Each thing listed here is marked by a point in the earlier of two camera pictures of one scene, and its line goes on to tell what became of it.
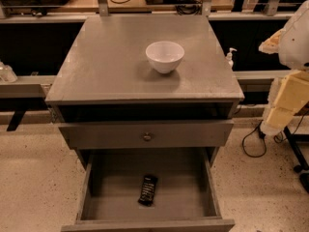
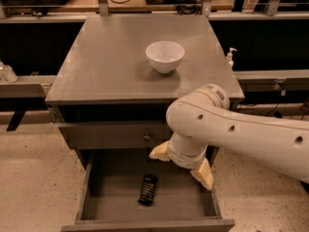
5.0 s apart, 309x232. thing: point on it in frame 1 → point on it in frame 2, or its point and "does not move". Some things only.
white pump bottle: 229,58 does not move
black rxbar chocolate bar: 148,190 does not move
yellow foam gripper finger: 271,44 → 183,152
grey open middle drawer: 184,198 does not move
